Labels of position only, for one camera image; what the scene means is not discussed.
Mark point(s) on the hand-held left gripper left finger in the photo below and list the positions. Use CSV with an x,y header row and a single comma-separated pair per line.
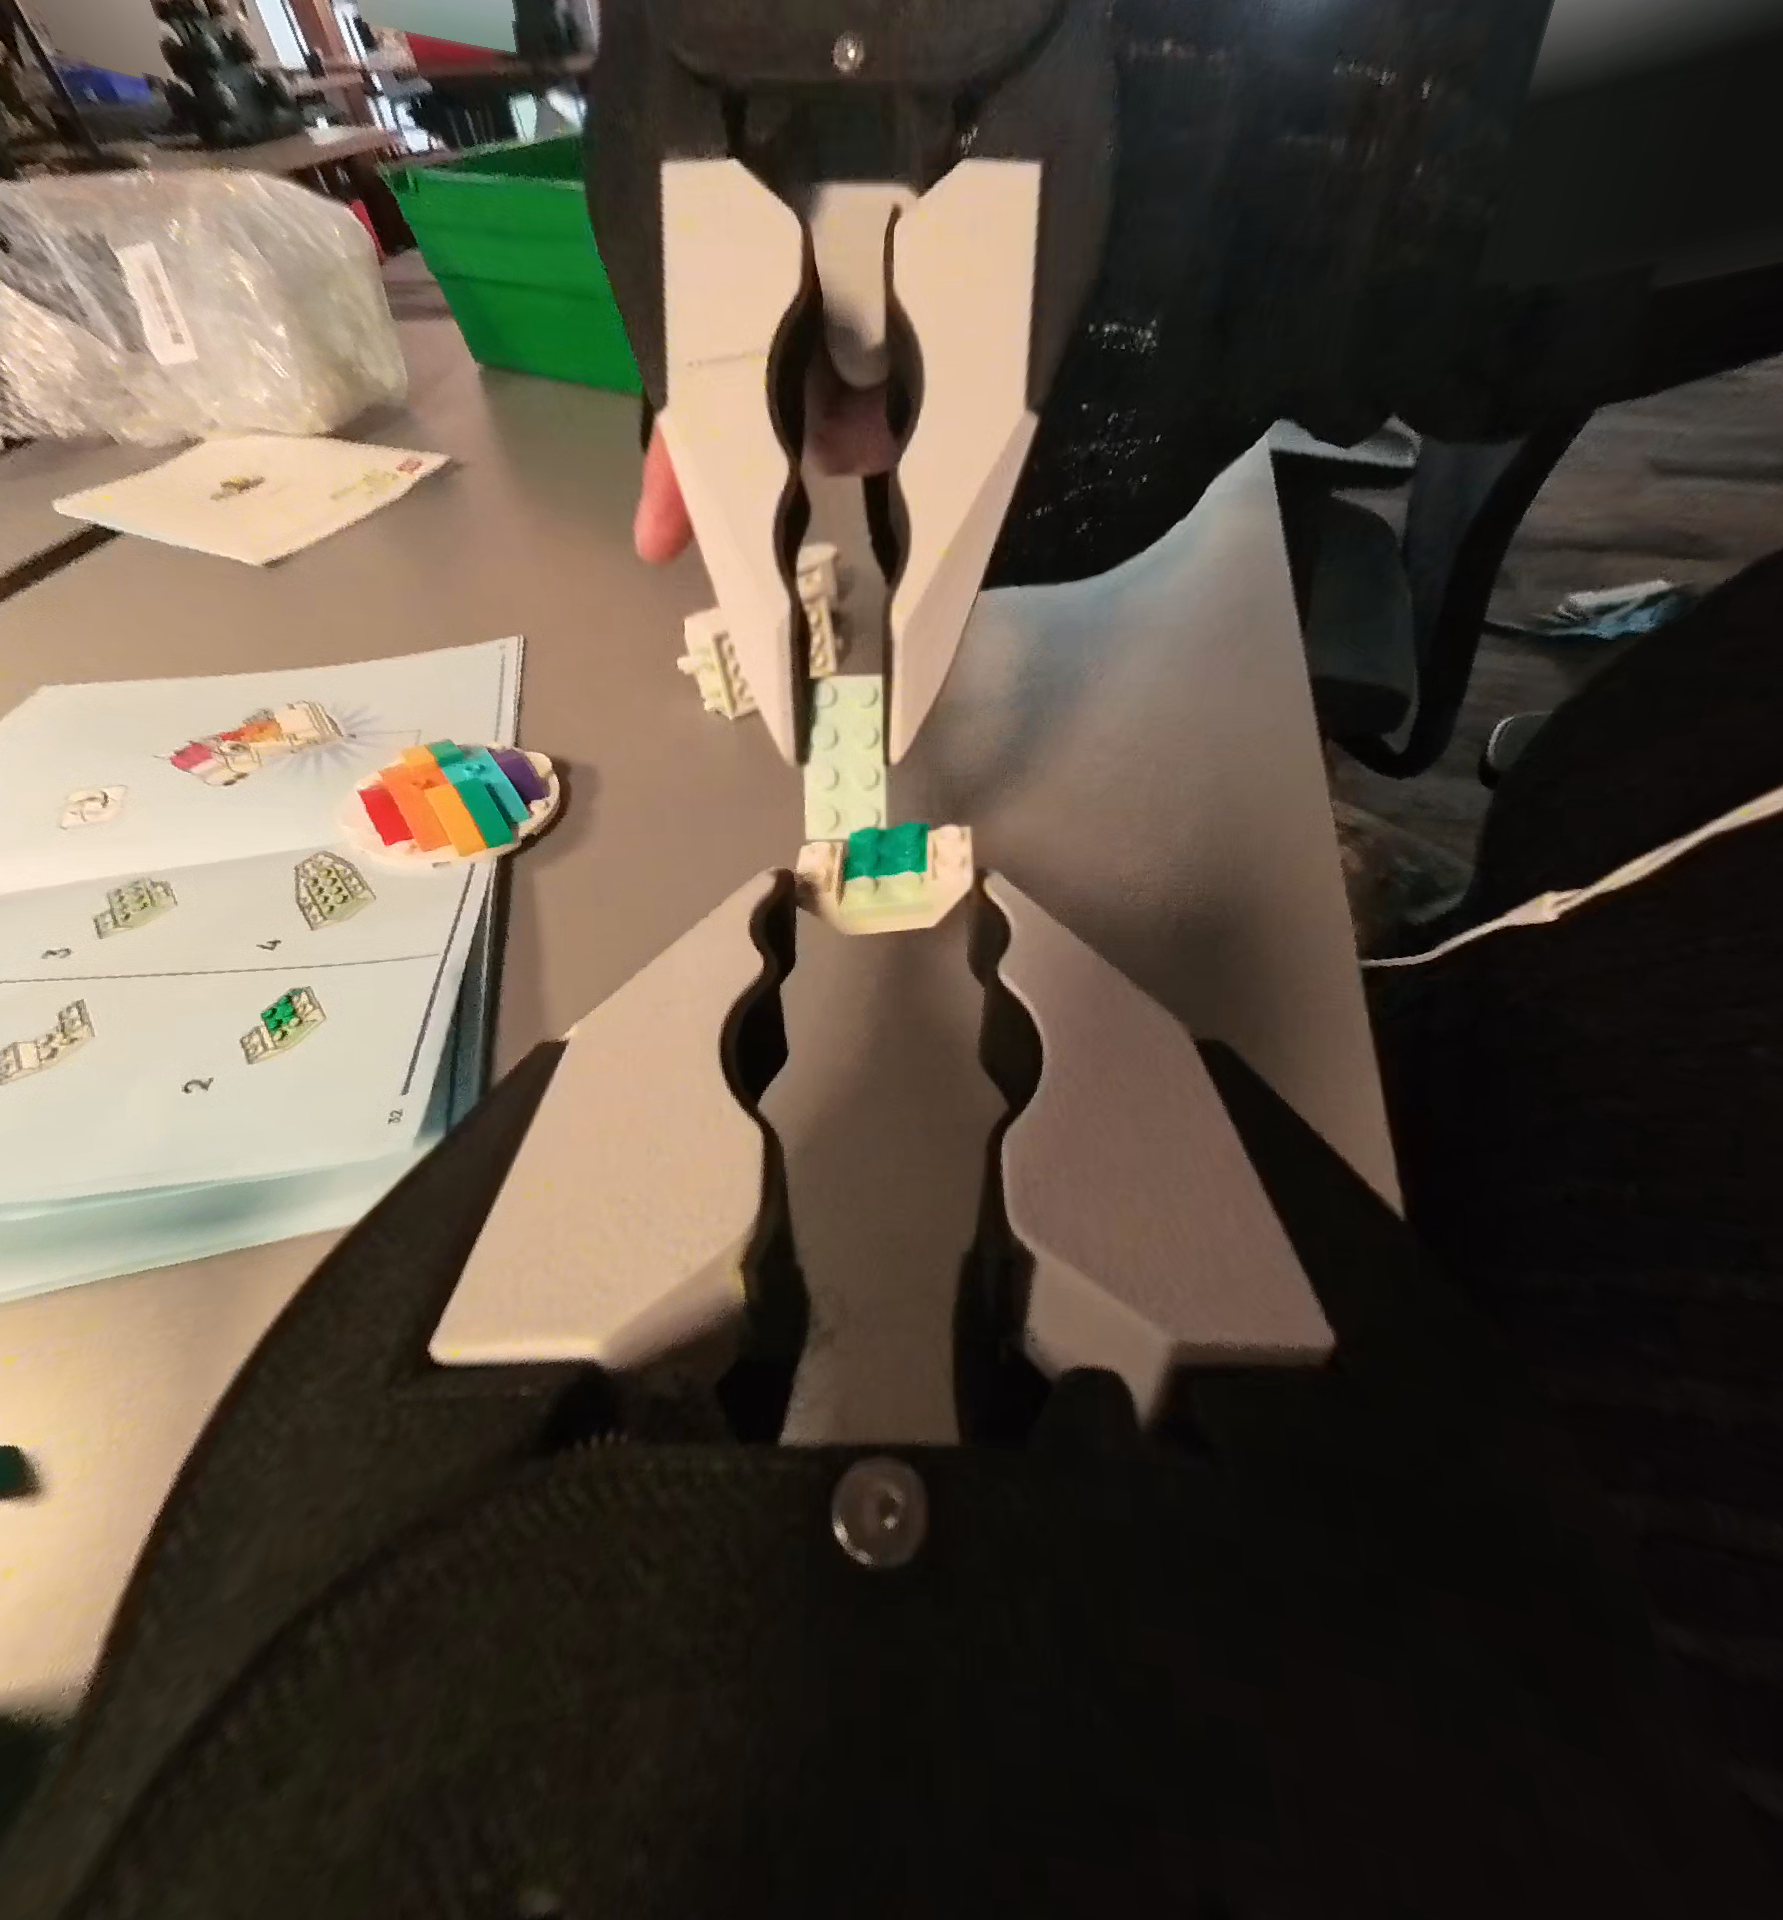
x,y
607,1202

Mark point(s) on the green plastic bin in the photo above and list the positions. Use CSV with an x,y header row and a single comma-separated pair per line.
x,y
533,270

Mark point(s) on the narrow light green lego plate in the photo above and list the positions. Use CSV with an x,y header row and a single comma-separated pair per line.
x,y
844,752

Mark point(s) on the white lego bracket assembly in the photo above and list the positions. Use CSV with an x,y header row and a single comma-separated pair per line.
x,y
710,661

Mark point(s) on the open lego instruction booklet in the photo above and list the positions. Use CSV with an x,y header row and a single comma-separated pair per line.
x,y
157,1095

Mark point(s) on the white rounded lego piece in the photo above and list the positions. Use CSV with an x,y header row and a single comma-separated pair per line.
x,y
894,919

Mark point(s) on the rainbow lego piece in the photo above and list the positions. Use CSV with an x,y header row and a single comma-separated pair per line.
x,y
449,803

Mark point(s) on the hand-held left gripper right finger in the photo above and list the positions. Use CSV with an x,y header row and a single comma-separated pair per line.
x,y
1162,1202

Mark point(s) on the teal green lego brick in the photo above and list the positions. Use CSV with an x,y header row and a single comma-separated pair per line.
x,y
888,858

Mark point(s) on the clear bubble wrap bag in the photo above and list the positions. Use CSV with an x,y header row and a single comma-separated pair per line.
x,y
229,301

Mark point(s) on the black office chair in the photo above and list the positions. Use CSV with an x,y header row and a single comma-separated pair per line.
x,y
1440,661

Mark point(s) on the closed lego instruction booklet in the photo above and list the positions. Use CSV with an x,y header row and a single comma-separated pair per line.
x,y
229,504

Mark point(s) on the person's right hand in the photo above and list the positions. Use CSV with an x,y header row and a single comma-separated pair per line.
x,y
667,518

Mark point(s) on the blue crumpled wrapper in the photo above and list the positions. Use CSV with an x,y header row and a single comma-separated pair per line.
x,y
1622,612

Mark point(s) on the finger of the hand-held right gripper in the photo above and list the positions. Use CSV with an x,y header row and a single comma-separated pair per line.
x,y
719,376
980,376

